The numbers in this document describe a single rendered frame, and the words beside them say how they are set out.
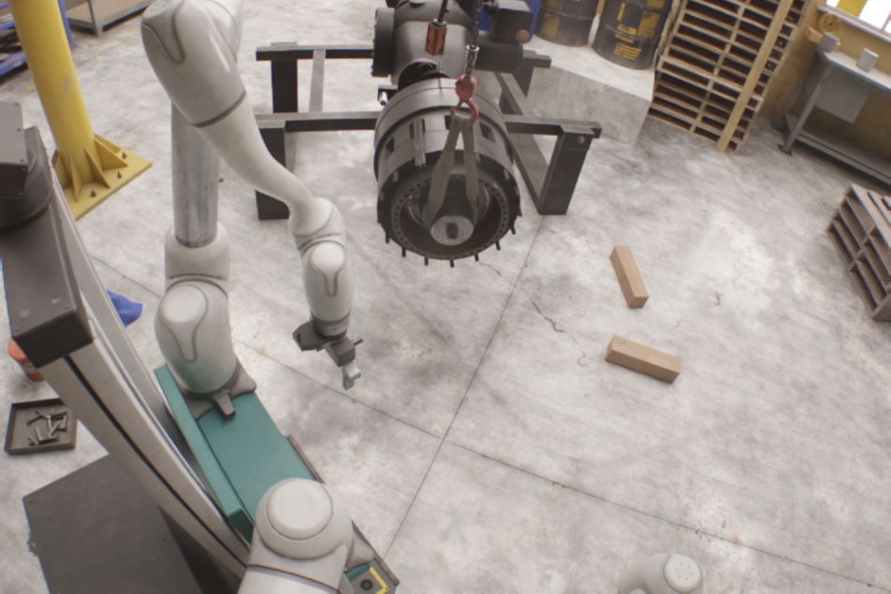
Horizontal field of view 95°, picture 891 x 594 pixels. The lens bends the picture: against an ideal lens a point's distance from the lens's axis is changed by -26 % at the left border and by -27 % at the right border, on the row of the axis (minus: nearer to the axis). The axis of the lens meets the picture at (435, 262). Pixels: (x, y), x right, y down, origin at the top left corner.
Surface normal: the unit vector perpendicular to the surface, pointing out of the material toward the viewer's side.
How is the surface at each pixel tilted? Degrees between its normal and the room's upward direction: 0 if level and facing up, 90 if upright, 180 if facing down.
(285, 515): 10
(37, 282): 0
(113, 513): 0
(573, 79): 90
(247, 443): 0
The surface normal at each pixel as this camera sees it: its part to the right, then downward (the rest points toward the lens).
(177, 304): 0.15, -0.61
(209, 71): 0.73, 0.38
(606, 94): -0.39, 0.63
